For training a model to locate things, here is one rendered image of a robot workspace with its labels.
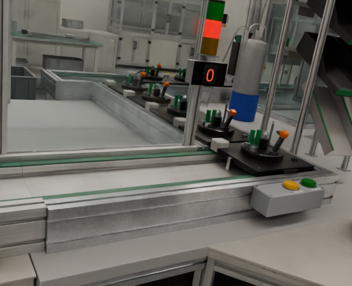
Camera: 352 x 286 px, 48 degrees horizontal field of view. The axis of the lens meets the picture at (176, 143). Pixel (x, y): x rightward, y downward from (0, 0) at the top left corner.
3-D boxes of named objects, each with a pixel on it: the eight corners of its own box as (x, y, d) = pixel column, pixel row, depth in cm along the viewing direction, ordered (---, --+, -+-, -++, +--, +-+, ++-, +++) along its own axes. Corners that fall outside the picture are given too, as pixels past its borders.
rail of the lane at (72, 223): (331, 203, 126) (340, 172, 123) (46, 254, 80) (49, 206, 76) (317, 196, 130) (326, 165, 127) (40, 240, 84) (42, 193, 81)
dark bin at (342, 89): (365, 98, 132) (378, 80, 127) (335, 96, 127) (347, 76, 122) (323, 53, 150) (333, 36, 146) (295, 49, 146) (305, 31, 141)
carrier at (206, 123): (259, 144, 146) (266, 112, 142) (206, 147, 133) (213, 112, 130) (220, 126, 165) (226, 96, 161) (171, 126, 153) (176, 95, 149)
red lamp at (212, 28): (222, 39, 117) (225, 22, 115) (209, 37, 114) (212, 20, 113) (212, 37, 121) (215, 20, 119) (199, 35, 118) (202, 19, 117)
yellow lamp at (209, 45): (219, 56, 118) (222, 39, 117) (206, 54, 116) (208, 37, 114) (210, 53, 122) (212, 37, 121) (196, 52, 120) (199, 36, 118)
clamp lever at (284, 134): (278, 153, 123) (289, 134, 119) (273, 153, 122) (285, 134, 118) (271, 146, 125) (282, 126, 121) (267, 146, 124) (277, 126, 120)
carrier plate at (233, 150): (313, 171, 125) (314, 165, 125) (256, 177, 113) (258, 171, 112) (262, 146, 145) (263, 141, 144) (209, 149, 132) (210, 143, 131)
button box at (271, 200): (321, 207, 111) (326, 188, 109) (266, 218, 100) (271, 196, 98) (302, 197, 117) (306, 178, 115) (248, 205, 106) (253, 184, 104)
